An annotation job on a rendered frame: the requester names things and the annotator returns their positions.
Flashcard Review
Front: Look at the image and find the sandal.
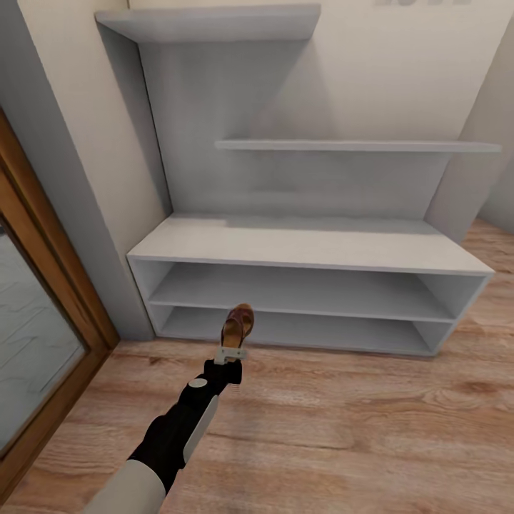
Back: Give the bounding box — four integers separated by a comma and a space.
220, 303, 254, 348

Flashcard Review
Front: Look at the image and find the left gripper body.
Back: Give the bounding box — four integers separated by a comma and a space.
203, 359, 242, 388

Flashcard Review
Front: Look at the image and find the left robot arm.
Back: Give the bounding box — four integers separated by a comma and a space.
80, 346, 248, 514

